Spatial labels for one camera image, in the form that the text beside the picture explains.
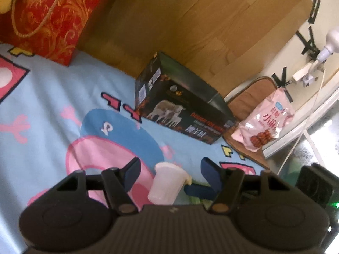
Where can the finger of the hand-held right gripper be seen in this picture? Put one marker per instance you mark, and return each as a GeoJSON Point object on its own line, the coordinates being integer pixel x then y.
{"type": "Point", "coordinates": [197, 191]}

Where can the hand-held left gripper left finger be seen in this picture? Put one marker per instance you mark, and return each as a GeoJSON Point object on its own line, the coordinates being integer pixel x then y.
{"type": "Point", "coordinates": [131, 175]}

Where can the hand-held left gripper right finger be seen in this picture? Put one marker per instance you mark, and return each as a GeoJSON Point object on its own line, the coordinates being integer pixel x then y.
{"type": "Point", "coordinates": [211, 174]}

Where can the white plastic cup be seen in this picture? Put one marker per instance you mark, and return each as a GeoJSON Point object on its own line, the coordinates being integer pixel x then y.
{"type": "Point", "coordinates": [165, 184]}

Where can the black sheep print box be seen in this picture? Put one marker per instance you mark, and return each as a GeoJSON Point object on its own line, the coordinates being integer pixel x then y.
{"type": "Point", "coordinates": [182, 103]}

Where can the pink snack bag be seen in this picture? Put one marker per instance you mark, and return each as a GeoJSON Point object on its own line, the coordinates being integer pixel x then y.
{"type": "Point", "coordinates": [264, 121]}

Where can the brown cushion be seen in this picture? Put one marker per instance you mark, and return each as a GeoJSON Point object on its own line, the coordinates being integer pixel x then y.
{"type": "Point", "coordinates": [246, 98]}

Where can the black tape strip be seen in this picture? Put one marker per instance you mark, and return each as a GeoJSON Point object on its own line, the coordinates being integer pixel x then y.
{"type": "Point", "coordinates": [314, 10]}
{"type": "Point", "coordinates": [308, 42]}
{"type": "Point", "coordinates": [283, 80]}

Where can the cartoon printed bed sheet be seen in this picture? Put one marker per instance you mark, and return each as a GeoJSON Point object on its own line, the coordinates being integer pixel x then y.
{"type": "Point", "coordinates": [53, 92]}

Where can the white lamp bulb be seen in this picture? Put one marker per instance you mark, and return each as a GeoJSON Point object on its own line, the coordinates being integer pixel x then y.
{"type": "Point", "coordinates": [331, 42]}

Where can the wooden headboard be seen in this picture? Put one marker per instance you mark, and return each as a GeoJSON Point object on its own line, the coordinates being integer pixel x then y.
{"type": "Point", "coordinates": [212, 18]}

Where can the red gift bag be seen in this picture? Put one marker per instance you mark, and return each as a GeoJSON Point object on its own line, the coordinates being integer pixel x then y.
{"type": "Point", "coordinates": [53, 13]}

